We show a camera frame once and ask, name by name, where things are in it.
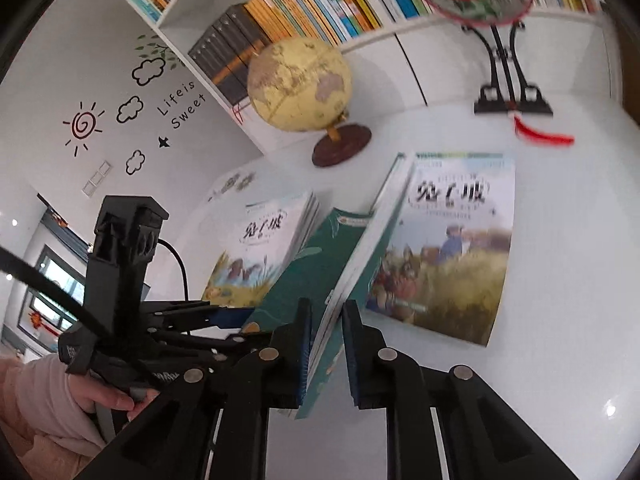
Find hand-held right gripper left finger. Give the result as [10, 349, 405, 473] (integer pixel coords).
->
[80, 297, 315, 480]

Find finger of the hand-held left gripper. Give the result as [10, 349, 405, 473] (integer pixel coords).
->
[144, 300, 252, 334]
[147, 330, 273, 370]

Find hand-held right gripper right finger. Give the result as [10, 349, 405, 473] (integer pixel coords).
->
[340, 299, 576, 480]

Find teal green leaf book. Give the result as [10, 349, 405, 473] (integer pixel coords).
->
[240, 206, 384, 421]

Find stack of thin sorted books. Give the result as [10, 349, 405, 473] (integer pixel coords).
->
[202, 191, 322, 311]

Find row of dark grey books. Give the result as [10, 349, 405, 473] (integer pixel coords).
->
[187, 3, 274, 107]

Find row of orange books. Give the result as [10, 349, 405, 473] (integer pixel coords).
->
[244, 0, 386, 49]

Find person's left hand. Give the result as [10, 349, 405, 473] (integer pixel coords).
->
[66, 371, 162, 423]

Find window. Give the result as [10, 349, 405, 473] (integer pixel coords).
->
[20, 242, 96, 352]

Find grassy field cover book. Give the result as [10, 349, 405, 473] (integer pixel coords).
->
[364, 152, 517, 347]
[202, 195, 314, 311]

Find red window ornament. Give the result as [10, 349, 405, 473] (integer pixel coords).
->
[27, 308, 55, 337]

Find green leaf branch decal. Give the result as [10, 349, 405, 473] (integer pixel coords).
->
[134, 33, 187, 69]

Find yellow globe on wooden base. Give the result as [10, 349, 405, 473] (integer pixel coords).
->
[247, 35, 374, 169]

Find white bookshelf cabinet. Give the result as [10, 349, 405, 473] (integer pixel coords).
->
[95, 0, 617, 157]

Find red tassel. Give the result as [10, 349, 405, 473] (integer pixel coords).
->
[511, 112, 575, 149]

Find thin black cable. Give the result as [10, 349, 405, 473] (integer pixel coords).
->
[157, 239, 191, 303]

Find thick black cable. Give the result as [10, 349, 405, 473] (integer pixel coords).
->
[0, 244, 168, 393]

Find white wall switch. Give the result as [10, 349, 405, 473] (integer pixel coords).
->
[81, 159, 112, 196]

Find red sun wall decal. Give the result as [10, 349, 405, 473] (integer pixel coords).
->
[62, 102, 106, 156]

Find black lettering wall decal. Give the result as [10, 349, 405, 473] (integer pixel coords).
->
[154, 79, 209, 131]

